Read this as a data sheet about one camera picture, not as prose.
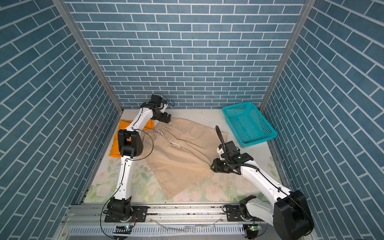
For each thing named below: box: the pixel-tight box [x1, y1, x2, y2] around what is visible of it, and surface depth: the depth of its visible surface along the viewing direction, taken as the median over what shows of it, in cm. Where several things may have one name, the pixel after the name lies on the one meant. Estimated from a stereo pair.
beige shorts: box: [142, 117, 227, 200], surface depth 93 cm
